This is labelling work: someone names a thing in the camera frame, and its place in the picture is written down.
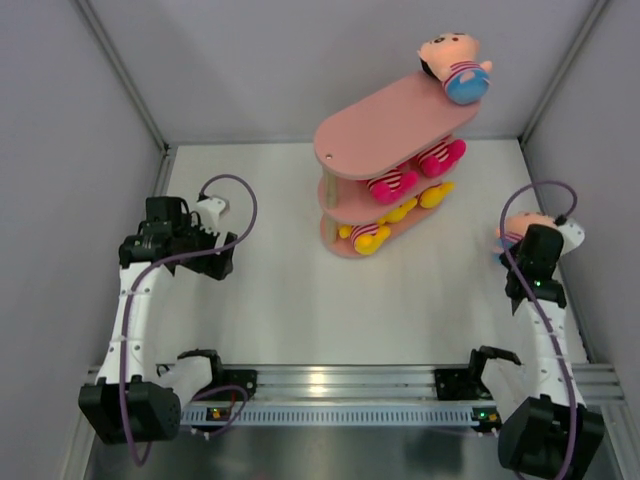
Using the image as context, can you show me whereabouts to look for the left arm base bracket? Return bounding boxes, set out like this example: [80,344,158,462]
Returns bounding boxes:
[195,367,258,402]

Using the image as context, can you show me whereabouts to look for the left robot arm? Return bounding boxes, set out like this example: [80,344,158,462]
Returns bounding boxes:
[78,196,238,445]

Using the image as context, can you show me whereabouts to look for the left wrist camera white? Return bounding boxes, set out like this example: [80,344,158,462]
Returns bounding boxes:
[194,196,230,234]

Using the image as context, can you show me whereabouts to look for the yellow plush toy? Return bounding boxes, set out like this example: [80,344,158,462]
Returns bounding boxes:
[377,197,418,225]
[418,182,455,209]
[338,223,391,255]

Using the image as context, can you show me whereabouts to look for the boy doll blue shorts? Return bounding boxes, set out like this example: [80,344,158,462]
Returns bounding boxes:
[493,212,557,263]

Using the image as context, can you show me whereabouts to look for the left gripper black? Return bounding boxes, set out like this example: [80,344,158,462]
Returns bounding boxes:
[173,213,236,280]

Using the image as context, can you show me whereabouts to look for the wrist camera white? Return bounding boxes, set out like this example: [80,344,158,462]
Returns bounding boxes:
[194,196,230,234]
[554,215,586,256]

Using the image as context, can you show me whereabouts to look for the pink three-tier shelf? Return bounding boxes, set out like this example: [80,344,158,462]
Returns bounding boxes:
[313,71,480,258]

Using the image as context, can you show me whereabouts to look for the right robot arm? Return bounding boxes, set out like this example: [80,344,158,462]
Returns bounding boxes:
[466,219,605,479]

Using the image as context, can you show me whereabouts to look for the aluminium mounting rail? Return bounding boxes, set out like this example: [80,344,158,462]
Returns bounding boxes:
[79,363,626,402]

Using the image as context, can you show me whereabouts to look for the boy doll on shelf top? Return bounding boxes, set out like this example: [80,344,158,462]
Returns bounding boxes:
[417,32,493,106]

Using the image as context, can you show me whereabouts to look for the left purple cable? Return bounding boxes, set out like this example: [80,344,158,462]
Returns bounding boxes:
[118,173,259,467]

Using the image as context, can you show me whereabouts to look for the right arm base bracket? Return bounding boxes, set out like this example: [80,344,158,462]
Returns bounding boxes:
[434,368,493,401]

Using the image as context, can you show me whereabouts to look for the yellow plush toy under shelf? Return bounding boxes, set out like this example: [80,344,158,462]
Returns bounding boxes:
[418,182,455,209]

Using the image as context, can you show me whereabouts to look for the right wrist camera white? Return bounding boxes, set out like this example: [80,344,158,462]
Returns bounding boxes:
[554,215,586,256]

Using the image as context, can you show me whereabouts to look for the slotted cable duct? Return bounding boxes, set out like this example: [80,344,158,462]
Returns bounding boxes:
[179,403,501,427]

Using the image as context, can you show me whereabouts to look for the pink white panda plush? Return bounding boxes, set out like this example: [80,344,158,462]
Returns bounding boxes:
[416,135,467,178]
[365,168,419,204]

